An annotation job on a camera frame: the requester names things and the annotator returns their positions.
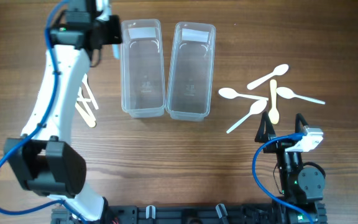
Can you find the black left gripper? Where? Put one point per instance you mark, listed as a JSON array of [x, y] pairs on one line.
[[114, 29]]

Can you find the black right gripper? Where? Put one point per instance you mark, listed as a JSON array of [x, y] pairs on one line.
[[279, 145]]

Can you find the yellow plastic spoon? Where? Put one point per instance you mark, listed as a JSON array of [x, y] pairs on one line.
[[273, 113]]

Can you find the white spoon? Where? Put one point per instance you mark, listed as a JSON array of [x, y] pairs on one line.
[[287, 93], [256, 108], [230, 93], [278, 71]]

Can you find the light blue plastic fork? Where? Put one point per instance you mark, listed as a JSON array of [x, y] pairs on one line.
[[116, 51]]

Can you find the white plastic fork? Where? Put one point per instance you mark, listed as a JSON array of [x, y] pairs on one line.
[[84, 99], [85, 104], [89, 91]]

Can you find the yellow plastic fork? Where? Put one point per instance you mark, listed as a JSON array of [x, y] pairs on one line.
[[87, 118]]

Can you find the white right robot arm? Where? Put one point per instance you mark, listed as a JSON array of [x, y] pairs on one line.
[[302, 183]]

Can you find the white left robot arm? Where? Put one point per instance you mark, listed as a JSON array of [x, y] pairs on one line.
[[42, 158]]

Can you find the clear left plastic container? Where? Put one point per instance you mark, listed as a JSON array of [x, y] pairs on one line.
[[142, 69]]

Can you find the clear plastic container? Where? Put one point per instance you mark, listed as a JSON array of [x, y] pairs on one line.
[[142, 69], [191, 71]]

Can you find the clear right plastic container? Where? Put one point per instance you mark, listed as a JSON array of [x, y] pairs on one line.
[[191, 71]]

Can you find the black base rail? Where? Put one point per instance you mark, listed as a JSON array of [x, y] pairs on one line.
[[240, 214]]

